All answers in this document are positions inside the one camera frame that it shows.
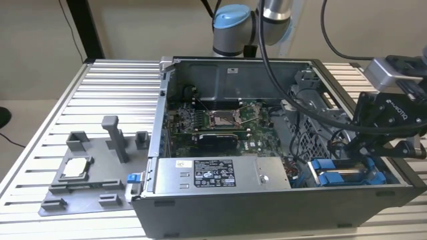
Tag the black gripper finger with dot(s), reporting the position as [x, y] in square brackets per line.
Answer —
[400, 148]
[363, 110]

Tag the blue case latch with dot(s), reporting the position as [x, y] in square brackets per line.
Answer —
[134, 178]

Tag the silver CPU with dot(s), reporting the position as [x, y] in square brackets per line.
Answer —
[76, 168]

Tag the blue plastic disk carrier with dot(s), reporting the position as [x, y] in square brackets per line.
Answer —
[330, 178]

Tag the hard disk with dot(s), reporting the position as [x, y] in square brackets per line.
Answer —
[324, 164]

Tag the grey open PC case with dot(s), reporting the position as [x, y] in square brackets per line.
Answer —
[234, 217]

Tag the grey power supply unit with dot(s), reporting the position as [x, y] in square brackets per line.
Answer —
[247, 175]

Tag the grey metal drive cage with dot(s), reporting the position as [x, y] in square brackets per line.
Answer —
[310, 100]

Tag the green RAM stick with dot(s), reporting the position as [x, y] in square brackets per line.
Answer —
[96, 186]

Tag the CPU socket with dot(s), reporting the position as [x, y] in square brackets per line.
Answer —
[222, 118]

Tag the round black base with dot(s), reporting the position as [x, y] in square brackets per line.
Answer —
[4, 117]

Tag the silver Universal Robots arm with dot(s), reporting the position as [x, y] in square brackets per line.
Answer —
[234, 37]

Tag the black metal post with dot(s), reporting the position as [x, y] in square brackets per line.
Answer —
[87, 30]

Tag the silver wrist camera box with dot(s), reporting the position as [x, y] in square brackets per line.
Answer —
[383, 75]

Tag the green motherboard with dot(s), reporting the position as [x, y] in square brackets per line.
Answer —
[260, 140]

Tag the grey plastic parts rack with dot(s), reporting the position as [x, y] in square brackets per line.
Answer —
[100, 175]

